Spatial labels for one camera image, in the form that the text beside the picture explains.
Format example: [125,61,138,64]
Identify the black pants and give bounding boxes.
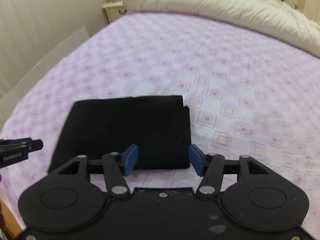
[48,95,191,172]

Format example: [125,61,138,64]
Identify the purple patterned bed sheet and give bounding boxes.
[1,13,319,238]

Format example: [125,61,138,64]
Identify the cream bedside table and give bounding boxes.
[102,0,127,23]

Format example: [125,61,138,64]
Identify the beige duvet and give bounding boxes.
[123,0,319,56]

